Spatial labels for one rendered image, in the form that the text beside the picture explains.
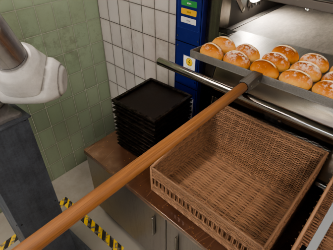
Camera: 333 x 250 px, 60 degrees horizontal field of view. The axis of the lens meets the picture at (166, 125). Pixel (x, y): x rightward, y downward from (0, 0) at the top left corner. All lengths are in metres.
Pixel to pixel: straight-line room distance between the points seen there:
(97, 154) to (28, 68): 0.74
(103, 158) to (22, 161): 0.43
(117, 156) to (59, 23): 0.84
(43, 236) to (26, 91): 0.57
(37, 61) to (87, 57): 1.06
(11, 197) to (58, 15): 1.03
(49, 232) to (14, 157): 0.76
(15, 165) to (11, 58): 0.50
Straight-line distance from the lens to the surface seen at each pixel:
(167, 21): 1.55
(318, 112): 1.27
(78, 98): 2.09
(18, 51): 0.94
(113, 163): 1.51
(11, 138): 1.22
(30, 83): 0.99
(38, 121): 2.01
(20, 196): 1.40
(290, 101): 1.29
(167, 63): 1.08
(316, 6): 1.00
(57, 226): 0.55
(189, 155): 1.48
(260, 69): 0.99
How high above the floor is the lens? 1.64
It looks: 38 degrees down
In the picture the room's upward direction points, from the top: straight up
